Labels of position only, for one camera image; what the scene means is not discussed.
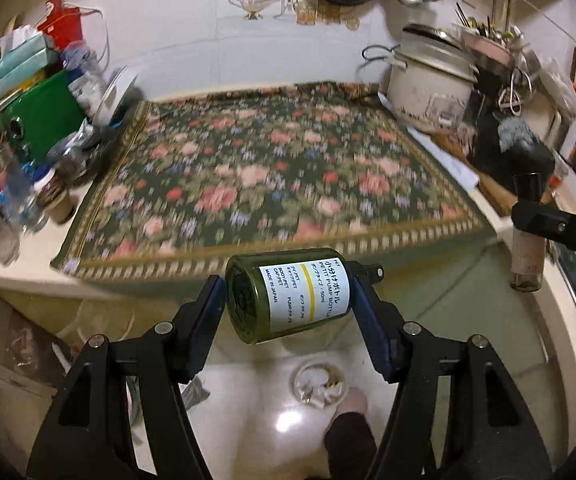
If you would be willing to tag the brown lidded spice jar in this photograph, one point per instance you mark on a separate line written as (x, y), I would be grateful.
(58, 202)

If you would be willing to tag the green glass pump bottle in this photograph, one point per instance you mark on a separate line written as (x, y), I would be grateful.
(248, 305)

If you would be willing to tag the white rice cooker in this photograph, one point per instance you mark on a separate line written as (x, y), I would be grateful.
(427, 95)

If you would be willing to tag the teal tissue box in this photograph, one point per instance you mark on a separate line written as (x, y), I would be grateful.
(18, 62)

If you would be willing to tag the metal rice cooker lid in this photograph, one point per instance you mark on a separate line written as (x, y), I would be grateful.
(437, 35)

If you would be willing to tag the pink basin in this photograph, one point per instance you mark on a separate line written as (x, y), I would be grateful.
(487, 50)

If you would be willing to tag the bundle of kitchen utensils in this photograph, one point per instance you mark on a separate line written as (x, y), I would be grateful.
(487, 22)

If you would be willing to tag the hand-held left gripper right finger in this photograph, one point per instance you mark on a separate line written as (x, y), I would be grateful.
(367, 322)

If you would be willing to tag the beige bottle black cap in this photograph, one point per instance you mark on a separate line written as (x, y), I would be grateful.
(525, 260)

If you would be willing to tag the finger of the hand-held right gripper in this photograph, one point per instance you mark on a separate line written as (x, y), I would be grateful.
(557, 225)

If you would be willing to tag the clear plastic water bottle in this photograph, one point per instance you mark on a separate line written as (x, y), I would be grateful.
(13, 185)

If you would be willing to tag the black pot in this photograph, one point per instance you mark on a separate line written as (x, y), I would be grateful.
(532, 157)

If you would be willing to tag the green box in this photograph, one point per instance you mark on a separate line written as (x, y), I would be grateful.
(43, 115)

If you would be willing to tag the red bag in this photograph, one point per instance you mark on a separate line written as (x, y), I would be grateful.
(63, 25)

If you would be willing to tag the blue white crocheted cloth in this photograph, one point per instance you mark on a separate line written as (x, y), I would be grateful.
(515, 130)

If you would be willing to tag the person's leg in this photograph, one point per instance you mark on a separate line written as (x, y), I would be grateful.
(350, 440)

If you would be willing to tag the silver foil packet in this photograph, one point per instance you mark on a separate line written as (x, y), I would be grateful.
(75, 145)

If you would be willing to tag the small round white bin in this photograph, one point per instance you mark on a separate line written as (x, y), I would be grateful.
(318, 385)

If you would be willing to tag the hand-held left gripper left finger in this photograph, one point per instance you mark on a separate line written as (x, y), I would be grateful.
(208, 317)

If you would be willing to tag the clear plastic bag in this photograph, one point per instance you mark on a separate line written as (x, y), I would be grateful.
(85, 75)

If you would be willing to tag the wooden cutting board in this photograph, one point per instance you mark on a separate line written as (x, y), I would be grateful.
(492, 192)

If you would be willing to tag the floral patterned mat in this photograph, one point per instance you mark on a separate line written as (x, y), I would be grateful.
(268, 170)

